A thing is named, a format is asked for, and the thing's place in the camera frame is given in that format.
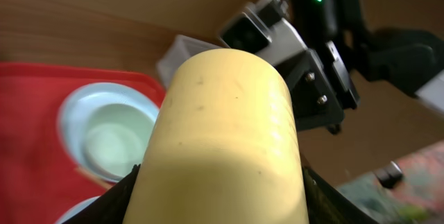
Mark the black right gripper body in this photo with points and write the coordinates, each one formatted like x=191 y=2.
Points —
x=320 y=87

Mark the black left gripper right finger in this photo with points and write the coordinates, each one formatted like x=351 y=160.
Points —
x=325 y=205

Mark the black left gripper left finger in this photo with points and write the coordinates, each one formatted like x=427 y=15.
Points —
x=110 y=208

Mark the light blue small bowl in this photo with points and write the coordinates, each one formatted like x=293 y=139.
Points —
x=75 y=210

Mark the green bowl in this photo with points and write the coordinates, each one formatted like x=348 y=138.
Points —
x=116 y=137

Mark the yellow plastic cup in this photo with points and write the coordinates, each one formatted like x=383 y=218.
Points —
x=224 y=148

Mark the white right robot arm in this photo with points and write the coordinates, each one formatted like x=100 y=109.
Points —
x=335 y=41

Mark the clear plastic waste bin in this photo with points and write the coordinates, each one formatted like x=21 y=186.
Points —
x=182 y=49

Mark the red plastic tray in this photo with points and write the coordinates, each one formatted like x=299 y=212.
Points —
x=39 y=181

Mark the large light blue plate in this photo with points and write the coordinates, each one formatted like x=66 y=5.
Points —
x=79 y=106

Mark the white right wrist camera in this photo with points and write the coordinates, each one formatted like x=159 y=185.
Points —
x=262 y=28

